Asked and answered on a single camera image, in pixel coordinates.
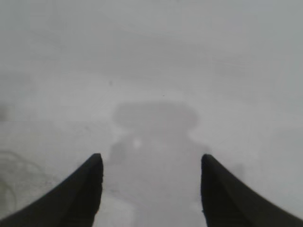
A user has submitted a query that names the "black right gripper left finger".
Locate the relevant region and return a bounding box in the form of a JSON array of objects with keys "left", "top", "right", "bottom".
[{"left": 0, "top": 153, "right": 104, "bottom": 227}]

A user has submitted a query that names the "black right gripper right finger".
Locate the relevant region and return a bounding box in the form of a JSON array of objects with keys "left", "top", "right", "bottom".
[{"left": 201, "top": 153, "right": 303, "bottom": 227}]

